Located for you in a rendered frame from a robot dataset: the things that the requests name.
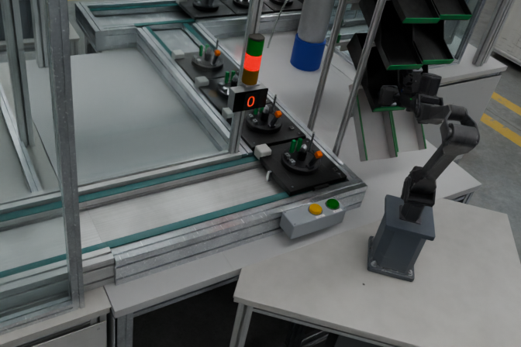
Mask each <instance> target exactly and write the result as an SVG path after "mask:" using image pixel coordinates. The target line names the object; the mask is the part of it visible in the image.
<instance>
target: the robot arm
mask: <svg viewBox="0 0 521 347"><path fill-rule="evenodd" d="M441 79H442V77H441V76H439V75H436V74H431V73H423V74H409V73H407V75H405V76H404V77H403V82H402V83H403V84H404V85H405V88H403V89H402V90H401V95H396V94H395V86H383V87H381V93H380V96H379V99H378V104H379V105H380V106H391V105H392V104H393V103H394V102H400V104H399V107H401V108H406V111H407V112H414V113H415V117H416V118H417V119H416V120H417V122H418V123H419V124H428V123H429V124H434V125H439V124H440V123H442V125H441V126H440V133H441V138H442V144H441V145H440V146H439V148H438V149H437V150H436V152H435V153H434V154H433V155H432V156H431V157H430V159H429V160H428V161H427V163H426V164H425V165H424V167H418V166H414V167H413V169H412V170H411V171H410V172H409V175H408V176H407V177H406V178H405V181H404V184H403V188H402V195H401V199H402V200H403V201H404V205H399V219H401V220H403V221H407V222H412V223H416V224H419V225H421V223H422V220H421V214H422V212H423V209H424V208H425V206H429V207H433V206H434V205H435V197H436V179H437V178H438V177H439V176H440V175H441V174H442V173H443V172H444V171H445V169H446V168H447V167H448V166H449V165H450V163H451V162H452V161H453V160H454V159H455V158H456V157H457V156H459V155H461V154H465V153H469V152H470V151H471V150H473V149H474V148H475V147H476V146H477V145H478V143H479V140H480V134H479V131H478V125H477V123H476V122H475V121H474V120H473V119H472V117H471V116H470V115H469V114H468V110H467V109H466V108H465V107H463V106H459V105H443V98H440V97H437V96H436V95H437V92H438V89H439V86H440V82H441ZM393 99H394V100H393ZM448 121H459V122H461V125H458V124H453V123H449V124H448Z"/></svg>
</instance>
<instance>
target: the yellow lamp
mask: <svg viewBox="0 0 521 347"><path fill-rule="evenodd" d="M259 70H260V69H259ZM259 70H257V71H250V70H247V69H245V68H244V67H243V75H242V82H243V83H244V84H247V85H255V84H256V83H257V79H258V74H259Z"/></svg>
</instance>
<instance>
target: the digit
mask: <svg viewBox="0 0 521 347"><path fill-rule="evenodd" d="M258 92H259V91H258ZM258 92H253V93H248V94H246V96H245V101H244V106H243V110H244V109H248V108H256V105H257V97H258Z"/></svg>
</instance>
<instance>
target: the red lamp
mask: <svg viewBox="0 0 521 347"><path fill-rule="evenodd" d="M261 58H262V55H261V56H259V57H252V56H250V55H248V54H247V52H246V56H245V61H244V65H243V66H244V68H245V69H247V70H250V71H257V70H259V69H260V65H261Z"/></svg>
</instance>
